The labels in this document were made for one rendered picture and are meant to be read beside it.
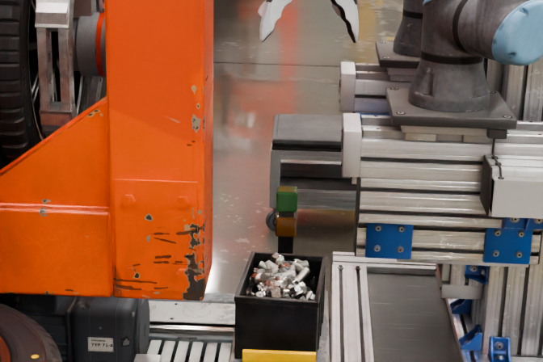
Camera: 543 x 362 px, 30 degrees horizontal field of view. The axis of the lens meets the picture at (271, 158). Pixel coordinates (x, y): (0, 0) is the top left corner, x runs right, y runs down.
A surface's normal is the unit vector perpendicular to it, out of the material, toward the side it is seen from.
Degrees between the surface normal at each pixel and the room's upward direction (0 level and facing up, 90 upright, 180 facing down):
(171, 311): 0
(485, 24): 83
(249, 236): 0
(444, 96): 72
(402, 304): 0
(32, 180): 90
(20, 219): 90
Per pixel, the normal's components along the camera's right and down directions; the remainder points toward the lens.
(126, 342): 0.34, 0.29
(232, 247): 0.02, -0.96
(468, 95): 0.33, -0.02
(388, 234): -0.06, 0.29
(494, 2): -0.65, 0.09
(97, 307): 0.00, -0.77
